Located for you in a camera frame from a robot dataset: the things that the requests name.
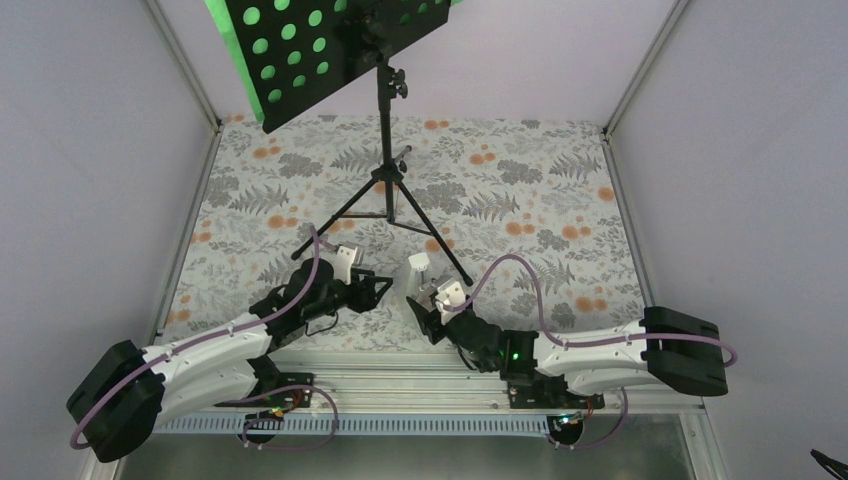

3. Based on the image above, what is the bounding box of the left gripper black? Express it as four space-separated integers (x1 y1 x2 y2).
303 267 391 322

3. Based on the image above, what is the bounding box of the white metronome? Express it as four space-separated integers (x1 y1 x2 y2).
401 252 434 298

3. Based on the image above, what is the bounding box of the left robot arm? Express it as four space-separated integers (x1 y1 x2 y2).
66 259 393 463

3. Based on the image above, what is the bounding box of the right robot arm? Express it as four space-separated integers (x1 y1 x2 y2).
405 297 731 407

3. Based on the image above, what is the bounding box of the floral patterned table mat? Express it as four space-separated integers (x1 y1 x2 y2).
161 115 644 342

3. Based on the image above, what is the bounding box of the black perforated music stand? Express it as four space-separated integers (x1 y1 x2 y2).
225 0 476 289

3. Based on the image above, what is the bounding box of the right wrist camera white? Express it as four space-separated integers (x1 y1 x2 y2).
433 276 467 313

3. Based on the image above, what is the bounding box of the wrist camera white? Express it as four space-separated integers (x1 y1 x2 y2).
330 243 364 285
433 276 467 313

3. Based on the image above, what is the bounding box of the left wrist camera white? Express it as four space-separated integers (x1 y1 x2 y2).
330 243 364 285

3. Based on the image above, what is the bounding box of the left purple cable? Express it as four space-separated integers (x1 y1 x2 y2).
68 225 342 452

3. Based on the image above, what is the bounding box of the purple cable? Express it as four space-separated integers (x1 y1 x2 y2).
68 225 342 452
439 254 739 370

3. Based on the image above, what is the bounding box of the aluminium rail frame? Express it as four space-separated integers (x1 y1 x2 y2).
82 352 727 479

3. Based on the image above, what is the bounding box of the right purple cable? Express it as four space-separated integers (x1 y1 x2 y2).
439 254 739 370

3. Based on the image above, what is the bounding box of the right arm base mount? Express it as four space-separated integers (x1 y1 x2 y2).
508 377 605 447

